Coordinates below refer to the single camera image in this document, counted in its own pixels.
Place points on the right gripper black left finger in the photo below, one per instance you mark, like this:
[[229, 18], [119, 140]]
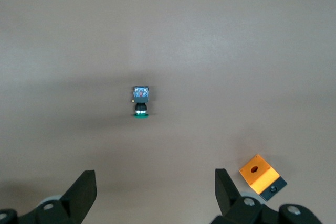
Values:
[[81, 195]]

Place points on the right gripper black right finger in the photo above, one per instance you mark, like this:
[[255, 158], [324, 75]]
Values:
[[225, 195]]

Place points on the green push button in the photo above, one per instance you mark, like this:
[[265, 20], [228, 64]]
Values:
[[141, 95]]

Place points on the brown table cover mat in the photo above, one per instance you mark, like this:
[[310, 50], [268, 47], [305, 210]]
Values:
[[168, 37]]

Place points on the orange button enclosure box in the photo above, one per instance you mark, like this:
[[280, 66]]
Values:
[[262, 175]]

